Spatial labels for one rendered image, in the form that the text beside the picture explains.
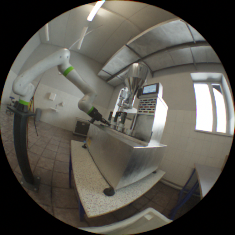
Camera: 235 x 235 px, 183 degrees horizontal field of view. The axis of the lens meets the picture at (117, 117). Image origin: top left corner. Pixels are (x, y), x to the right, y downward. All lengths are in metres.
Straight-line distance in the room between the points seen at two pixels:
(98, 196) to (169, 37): 2.83
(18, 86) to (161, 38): 2.72
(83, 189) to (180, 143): 1.79
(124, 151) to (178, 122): 1.72
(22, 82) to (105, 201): 0.80
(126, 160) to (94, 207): 0.25
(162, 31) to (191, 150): 2.85
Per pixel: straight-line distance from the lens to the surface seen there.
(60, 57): 0.62
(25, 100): 0.80
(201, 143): 1.89
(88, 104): 0.64
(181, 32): 2.57
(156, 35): 2.51
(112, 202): 0.39
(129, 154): 0.27
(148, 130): 0.48
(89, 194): 0.39
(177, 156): 1.87
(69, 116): 4.07
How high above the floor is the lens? 1.08
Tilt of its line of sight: 6 degrees up
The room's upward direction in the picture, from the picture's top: 17 degrees clockwise
